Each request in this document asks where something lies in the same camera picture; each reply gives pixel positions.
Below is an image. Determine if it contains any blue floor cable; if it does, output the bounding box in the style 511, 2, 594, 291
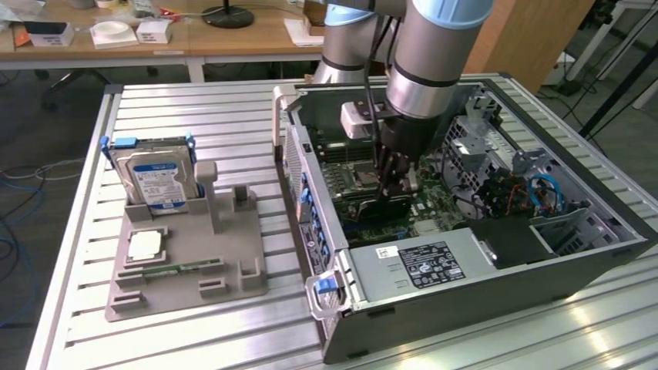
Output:
0, 169, 45, 328

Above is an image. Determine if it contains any silver CPU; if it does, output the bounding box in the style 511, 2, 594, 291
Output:
127, 230, 164, 260

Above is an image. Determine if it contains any brown cardboard box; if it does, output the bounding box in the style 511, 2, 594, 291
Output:
302, 0, 330, 27

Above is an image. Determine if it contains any CPU socket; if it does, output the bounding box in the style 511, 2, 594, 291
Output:
351, 160, 382, 188

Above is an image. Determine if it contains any black slanted metal post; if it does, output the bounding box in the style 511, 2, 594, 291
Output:
579, 11, 658, 138

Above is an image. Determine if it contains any wooden desk white frame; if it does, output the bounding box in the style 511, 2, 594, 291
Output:
0, 0, 468, 72

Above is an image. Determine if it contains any silver hard disk blue label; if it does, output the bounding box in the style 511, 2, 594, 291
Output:
113, 145, 199, 215

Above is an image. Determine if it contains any white box black top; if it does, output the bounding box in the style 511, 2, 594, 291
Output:
24, 21, 77, 48

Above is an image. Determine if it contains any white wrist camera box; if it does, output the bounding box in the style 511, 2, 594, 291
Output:
339, 101, 387, 140

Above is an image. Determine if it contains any grey plastic parts rack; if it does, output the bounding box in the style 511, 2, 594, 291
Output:
104, 161, 271, 324

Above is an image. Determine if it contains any black graphics card metal bracket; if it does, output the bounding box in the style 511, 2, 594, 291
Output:
352, 192, 414, 225

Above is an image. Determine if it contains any black round lamp base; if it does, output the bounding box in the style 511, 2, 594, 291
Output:
200, 0, 256, 29

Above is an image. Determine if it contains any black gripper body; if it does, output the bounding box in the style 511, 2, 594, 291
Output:
378, 114, 442, 160

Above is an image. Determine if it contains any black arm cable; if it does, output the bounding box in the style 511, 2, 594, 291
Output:
360, 15, 398, 155

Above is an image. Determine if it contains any white round tray box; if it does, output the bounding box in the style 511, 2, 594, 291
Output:
89, 21, 141, 50

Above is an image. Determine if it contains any white floor cable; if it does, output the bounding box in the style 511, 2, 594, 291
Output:
0, 157, 83, 180

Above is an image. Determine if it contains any small white labelled box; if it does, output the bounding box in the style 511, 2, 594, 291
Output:
135, 18, 173, 44

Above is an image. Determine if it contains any grey disk bay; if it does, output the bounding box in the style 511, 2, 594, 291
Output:
528, 207, 623, 257

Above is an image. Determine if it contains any green RAM stick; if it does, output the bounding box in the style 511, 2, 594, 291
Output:
141, 258, 221, 277

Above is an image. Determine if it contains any silver perforated drive cage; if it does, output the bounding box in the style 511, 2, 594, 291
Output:
436, 113, 515, 182

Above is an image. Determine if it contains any white paper booklet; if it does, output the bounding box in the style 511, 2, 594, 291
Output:
284, 18, 326, 48

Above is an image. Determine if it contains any green motherboard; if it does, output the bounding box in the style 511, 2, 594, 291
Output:
311, 129, 467, 247

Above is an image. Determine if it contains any blue wire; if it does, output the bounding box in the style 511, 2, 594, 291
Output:
528, 173, 566, 217

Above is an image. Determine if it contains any black open PC case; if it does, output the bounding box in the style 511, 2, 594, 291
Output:
271, 79, 658, 365

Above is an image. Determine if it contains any grey power supply unit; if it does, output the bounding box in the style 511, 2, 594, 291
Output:
348, 227, 498, 304

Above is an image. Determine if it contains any wooden cabinet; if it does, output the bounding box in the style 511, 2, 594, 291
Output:
462, 0, 598, 93

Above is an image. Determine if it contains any black chair base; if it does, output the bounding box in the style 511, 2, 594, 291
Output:
35, 69, 112, 113

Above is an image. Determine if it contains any blue disk caddy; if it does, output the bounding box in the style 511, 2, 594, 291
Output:
99, 133, 207, 201

